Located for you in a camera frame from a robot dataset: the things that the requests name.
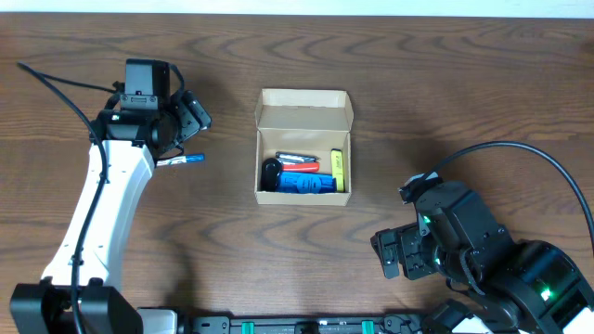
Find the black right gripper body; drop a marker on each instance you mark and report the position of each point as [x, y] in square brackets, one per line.
[407, 250]

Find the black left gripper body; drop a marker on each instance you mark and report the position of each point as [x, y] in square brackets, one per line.
[189, 117]

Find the black correction tape dispenser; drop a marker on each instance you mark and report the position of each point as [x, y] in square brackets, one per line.
[271, 169]

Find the red handled pliers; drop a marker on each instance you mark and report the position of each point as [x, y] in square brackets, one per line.
[297, 162]

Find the yellow highlighter pen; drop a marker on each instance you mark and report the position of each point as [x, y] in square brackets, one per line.
[337, 170]

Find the cardboard box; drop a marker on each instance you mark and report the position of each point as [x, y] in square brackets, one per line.
[307, 122]

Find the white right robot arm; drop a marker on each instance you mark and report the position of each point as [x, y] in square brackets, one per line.
[528, 285]

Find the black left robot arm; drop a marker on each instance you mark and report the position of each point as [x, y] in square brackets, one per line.
[80, 290]

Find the blue capped white marker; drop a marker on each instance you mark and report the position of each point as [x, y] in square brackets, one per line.
[183, 159]

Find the blue plastic tool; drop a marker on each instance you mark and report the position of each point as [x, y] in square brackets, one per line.
[306, 183]

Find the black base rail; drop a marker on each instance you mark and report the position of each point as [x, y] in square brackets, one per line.
[301, 325]

